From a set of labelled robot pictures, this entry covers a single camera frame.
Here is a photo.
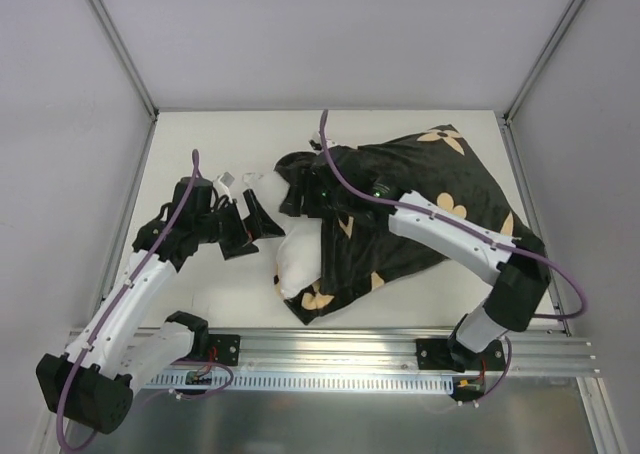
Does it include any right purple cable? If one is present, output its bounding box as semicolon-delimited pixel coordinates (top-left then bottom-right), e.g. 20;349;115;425
319;108;589;320

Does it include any aluminium mounting rail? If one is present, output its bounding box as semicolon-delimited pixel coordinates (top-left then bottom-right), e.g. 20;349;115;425
210;328;603;378

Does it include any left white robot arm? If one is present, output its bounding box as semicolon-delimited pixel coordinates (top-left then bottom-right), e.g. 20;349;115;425
36;172;289;434

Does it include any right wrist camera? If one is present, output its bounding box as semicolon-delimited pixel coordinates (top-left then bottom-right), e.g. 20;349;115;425
308;131;336;152

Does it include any black pillowcase with beige flowers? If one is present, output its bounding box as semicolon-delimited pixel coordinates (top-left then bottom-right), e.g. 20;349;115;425
274;124;549;331

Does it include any white pillow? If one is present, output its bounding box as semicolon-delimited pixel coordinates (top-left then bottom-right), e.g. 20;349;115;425
242;171;322;299

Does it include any aluminium frame post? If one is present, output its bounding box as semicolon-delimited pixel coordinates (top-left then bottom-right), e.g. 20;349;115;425
85;0;159;122
502;0;588;125

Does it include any slotted cable duct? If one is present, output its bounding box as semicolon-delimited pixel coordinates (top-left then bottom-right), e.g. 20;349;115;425
145;369;454;395

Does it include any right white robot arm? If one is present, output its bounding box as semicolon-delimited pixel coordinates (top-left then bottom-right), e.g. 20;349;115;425
275;165;549;371

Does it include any left aluminium frame post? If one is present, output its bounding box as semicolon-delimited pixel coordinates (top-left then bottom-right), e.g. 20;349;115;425
85;0;159;122

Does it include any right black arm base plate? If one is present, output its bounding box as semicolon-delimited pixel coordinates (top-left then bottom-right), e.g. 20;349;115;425
415;338;507;373

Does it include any right aluminium frame post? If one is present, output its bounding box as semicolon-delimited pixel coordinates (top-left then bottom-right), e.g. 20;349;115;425
502;0;588;125

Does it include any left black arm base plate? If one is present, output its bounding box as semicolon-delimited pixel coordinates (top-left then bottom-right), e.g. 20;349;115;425
202;334;241;367

